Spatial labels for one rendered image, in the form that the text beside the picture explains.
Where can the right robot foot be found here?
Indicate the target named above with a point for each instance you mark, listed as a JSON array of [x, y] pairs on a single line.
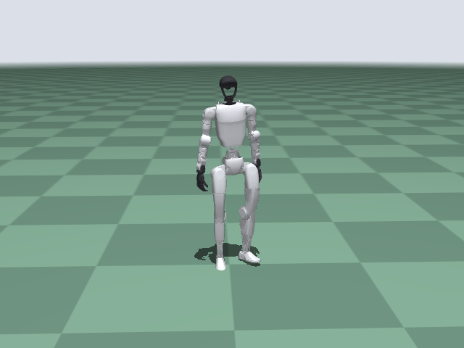
[[220, 263]]

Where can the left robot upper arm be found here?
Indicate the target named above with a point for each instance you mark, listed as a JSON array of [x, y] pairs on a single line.
[[251, 119]]

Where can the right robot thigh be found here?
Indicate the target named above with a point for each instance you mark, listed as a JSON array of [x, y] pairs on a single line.
[[218, 176]]

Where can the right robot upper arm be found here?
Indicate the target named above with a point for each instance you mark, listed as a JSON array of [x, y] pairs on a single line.
[[208, 114]]

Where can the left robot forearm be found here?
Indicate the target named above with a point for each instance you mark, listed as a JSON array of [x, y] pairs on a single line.
[[255, 150]]

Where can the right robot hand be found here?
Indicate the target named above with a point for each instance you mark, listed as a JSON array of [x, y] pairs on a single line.
[[200, 178]]

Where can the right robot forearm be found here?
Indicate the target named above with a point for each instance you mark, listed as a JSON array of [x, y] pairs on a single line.
[[202, 156]]

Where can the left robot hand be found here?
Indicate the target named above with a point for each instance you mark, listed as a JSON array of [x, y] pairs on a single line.
[[259, 170]]

